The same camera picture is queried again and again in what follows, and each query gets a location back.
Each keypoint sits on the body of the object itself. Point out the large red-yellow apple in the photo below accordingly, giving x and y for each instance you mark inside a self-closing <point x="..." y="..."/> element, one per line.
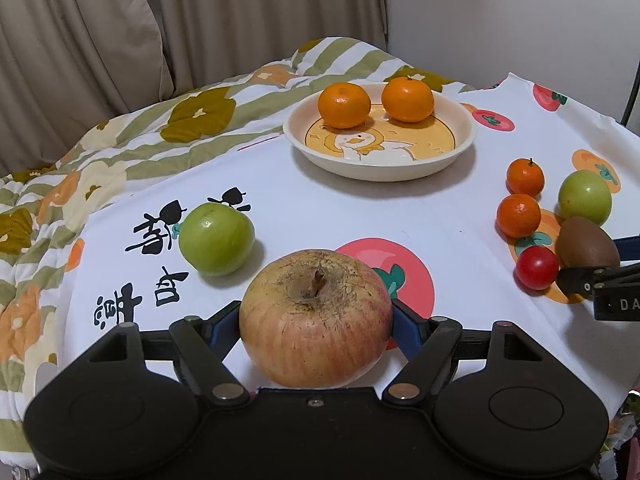
<point x="315" y="320"/>

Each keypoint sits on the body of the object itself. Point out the cream duck-print plate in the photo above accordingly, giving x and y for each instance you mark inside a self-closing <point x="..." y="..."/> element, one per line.
<point x="380" y="165"/>

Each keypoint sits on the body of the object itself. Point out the large green apple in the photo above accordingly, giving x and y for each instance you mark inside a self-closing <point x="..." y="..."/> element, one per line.
<point x="217" y="237"/>

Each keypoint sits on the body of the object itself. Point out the small tangerine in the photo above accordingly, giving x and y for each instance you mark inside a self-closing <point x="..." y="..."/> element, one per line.
<point x="525" y="177"/>
<point x="518" y="215"/>

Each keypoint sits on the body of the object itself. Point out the large orange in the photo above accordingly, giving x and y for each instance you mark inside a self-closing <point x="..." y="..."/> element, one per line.
<point x="344" y="105"/>
<point x="407" y="100"/>

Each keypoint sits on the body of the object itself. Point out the small yellowish-green apple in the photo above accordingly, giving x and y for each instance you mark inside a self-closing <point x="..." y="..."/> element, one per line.
<point x="585" y="196"/>

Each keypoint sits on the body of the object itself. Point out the white printed cloth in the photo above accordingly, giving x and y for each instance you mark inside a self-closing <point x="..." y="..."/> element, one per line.
<point x="425" y="220"/>

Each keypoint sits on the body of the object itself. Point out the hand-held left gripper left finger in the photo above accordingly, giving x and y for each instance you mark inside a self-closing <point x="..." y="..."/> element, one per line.
<point x="226" y="332"/>

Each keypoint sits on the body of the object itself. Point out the striped floral blanket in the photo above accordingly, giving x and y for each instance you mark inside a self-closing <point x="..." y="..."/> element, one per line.
<point x="125" y="135"/>

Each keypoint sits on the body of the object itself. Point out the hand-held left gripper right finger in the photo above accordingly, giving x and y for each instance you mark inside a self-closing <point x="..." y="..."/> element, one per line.
<point x="406" y="332"/>

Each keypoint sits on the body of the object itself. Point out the beige curtain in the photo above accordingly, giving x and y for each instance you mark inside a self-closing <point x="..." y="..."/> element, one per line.
<point x="150" y="30"/>

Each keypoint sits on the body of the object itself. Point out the red cherry tomato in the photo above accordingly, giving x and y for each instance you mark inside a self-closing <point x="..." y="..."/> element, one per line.
<point x="536" y="267"/>

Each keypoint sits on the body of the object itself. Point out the brown kiwi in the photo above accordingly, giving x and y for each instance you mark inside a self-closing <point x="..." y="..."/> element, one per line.
<point x="585" y="245"/>

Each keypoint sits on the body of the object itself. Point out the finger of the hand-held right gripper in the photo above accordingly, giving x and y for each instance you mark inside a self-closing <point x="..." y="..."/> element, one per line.
<point x="615" y="295"/>
<point x="629" y="248"/>

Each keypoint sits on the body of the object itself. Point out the black metal tube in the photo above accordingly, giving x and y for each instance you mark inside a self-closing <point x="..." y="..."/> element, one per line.
<point x="631" y="95"/>

